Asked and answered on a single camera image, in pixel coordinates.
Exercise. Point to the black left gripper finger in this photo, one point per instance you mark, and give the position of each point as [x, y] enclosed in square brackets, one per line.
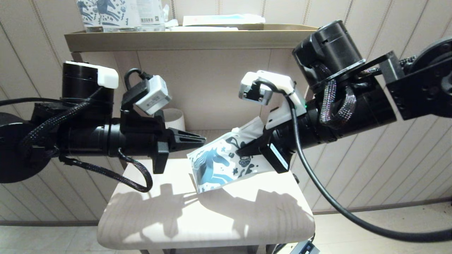
[183, 145]
[183, 137]

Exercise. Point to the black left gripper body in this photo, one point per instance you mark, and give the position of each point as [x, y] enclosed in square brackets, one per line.
[159, 141]

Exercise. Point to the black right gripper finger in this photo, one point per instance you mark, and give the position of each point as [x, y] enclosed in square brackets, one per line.
[252, 148]

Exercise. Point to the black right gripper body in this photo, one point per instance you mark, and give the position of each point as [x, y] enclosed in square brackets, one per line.
[279, 155]

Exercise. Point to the white horse-print zip pouch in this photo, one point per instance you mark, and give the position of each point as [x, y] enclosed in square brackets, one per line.
[212, 165]

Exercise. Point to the white ribbed mug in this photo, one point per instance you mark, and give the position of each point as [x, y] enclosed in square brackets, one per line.
[176, 120]

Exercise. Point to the black desk knob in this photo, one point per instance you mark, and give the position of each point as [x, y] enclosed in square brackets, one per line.
[296, 179]

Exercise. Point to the light wood shelf desk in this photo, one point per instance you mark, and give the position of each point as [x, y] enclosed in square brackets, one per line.
[212, 218]

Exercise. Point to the small knotted white packet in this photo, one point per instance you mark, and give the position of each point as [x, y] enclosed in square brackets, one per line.
[171, 23]

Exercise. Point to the blue white toothbrush packet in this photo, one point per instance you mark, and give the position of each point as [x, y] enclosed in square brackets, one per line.
[219, 20]

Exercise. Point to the barcode label water bottle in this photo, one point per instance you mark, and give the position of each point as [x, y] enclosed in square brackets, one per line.
[151, 14]

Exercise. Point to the horse-print packages on shelf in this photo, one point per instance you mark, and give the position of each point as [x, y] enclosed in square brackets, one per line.
[118, 14]

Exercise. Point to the horse label water bottle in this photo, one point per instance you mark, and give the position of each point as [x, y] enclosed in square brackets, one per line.
[88, 14]

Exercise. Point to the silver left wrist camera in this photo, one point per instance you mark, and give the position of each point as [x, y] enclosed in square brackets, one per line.
[153, 95]

